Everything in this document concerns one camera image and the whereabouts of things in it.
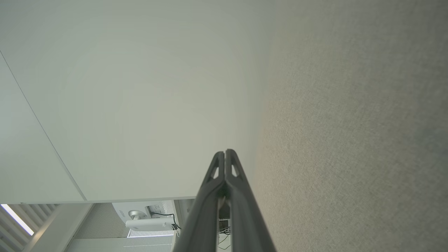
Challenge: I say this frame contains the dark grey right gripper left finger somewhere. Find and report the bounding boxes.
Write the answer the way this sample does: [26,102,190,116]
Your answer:
[173,152,225,252]

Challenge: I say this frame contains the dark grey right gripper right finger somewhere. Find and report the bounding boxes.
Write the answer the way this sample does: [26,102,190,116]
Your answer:
[226,149,277,252]

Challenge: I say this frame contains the white ceiling projector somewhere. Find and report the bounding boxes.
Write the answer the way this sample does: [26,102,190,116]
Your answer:
[112,201,177,231]

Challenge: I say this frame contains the wide white partition panel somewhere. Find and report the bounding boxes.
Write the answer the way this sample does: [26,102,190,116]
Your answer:
[0,0,272,203]

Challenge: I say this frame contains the grey ceiling louvre slats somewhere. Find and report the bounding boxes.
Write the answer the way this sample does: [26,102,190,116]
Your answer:
[0,204,60,252]

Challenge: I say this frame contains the narrow white partition panel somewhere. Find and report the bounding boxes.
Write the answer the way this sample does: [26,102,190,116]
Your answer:
[0,52,86,204]

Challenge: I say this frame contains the bright ceiling light strip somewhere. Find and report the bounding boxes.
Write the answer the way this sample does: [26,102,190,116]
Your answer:
[1,204,35,236]

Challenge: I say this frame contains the black projector cable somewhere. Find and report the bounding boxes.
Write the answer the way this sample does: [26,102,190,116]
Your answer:
[150,211,182,231]

